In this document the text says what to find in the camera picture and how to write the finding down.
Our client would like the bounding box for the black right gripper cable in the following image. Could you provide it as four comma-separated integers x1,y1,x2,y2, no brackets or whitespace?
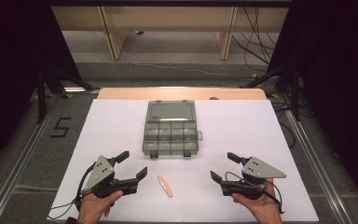
225,171,285,216

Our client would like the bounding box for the light wooden table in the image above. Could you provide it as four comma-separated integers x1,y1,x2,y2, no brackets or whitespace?
96,87,268,101

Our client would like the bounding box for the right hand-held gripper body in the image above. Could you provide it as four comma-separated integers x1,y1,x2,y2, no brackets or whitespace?
220,156,287,200

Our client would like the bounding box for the black metal stand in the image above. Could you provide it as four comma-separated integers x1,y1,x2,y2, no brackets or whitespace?
240,60,303,122
34,65,101,125

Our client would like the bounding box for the peach oblong strip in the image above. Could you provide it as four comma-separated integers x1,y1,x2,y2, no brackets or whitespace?
157,174,174,199

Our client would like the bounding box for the black floor cable bundle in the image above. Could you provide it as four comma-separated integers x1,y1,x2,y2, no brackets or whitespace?
230,7,278,73

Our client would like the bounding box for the white table sheet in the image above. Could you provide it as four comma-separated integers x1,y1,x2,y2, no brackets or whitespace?
47,98,321,224

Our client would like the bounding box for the metal floor rail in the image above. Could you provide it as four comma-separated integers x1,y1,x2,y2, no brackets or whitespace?
0,89,101,224
282,108,355,224

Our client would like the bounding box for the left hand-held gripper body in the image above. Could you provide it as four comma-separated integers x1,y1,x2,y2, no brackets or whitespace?
82,154,139,200

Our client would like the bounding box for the black curtain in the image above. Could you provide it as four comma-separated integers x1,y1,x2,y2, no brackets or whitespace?
265,0,358,216
0,0,83,180

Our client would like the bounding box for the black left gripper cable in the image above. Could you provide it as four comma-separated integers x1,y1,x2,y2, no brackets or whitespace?
47,161,97,220

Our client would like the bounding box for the white floor cable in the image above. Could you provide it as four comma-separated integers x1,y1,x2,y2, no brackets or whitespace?
94,31,254,82

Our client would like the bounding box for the clear plastic compartment box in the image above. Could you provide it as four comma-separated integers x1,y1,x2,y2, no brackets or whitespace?
142,99,204,160

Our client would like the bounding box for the person's right hand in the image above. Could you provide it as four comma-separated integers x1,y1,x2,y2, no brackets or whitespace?
231,177,284,224

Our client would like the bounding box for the light wooden bench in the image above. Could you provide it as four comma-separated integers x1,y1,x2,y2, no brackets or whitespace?
51,6,290,62

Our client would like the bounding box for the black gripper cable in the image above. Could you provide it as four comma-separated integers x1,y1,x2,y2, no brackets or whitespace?
47,161,97,220
225,171,285,216

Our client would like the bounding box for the black looped floor cable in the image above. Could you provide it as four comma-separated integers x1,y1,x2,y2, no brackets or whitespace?
268,91,309,149

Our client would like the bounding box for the person's left hand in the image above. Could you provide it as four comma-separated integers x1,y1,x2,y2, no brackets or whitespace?
76,189,124,224

